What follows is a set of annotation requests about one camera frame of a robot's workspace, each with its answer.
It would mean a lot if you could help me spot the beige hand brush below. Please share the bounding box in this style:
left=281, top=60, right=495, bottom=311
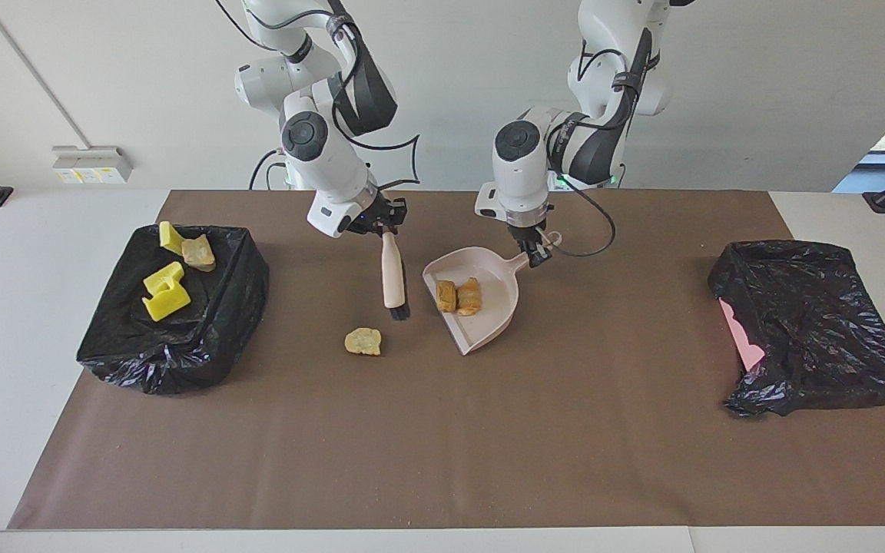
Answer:
left=381, top=230, right=411, bottom=321

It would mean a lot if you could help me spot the beige plastic dustpan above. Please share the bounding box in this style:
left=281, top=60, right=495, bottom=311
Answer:
left=422, top=230, right=563, bottom=356

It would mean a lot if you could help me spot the pale green dumpling toy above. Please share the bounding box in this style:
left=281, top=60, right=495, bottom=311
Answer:
left=345, top=327, right=383, bottom=357
left=456, top=277, right=483, bottom=317

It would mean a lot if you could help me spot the striped croissant toy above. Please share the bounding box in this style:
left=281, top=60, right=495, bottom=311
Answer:
left=181, top=235, right=217, bottom=273

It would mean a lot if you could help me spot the notched yellow sponge piece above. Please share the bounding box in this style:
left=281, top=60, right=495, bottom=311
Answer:
left=142, top=261, right=185, bottom=296

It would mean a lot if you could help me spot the pink plastic bin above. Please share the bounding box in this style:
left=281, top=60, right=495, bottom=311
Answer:
left=720, top=298, right=766, bottom=373

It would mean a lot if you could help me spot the black bag lined bin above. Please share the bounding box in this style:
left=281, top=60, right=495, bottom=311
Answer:
left=76, top=224, right=270, bottom=396

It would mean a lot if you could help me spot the black bag on pink bin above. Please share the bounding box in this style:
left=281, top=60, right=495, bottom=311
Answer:
left=708, top=240, right=885, bottom=418

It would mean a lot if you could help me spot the brown table mat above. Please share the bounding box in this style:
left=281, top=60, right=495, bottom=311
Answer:
left=8, top=190, right=885, bottom=529

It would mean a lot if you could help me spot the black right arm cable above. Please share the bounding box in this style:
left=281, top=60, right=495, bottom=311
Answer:
left=335, top=134, right=422, bottom=193

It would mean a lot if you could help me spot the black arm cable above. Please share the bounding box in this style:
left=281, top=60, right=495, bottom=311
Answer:
left=335, top=134, right=422, bottom=193
left=558, top=173, right=617, bottom=258

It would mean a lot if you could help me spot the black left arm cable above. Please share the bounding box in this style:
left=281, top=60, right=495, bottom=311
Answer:
left=558, top=173, right=617, bottom=258

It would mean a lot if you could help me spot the black base cable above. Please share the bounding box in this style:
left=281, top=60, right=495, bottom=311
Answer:
left=249, top=150, right=290, bottom=190

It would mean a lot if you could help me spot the white wall socket box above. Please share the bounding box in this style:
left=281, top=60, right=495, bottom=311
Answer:
left=51, top=146, right=134, bottom=184

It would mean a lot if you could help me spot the grey wall conduit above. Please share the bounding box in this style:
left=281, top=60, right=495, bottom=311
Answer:
left=0, top=0, right=91, bottom=148

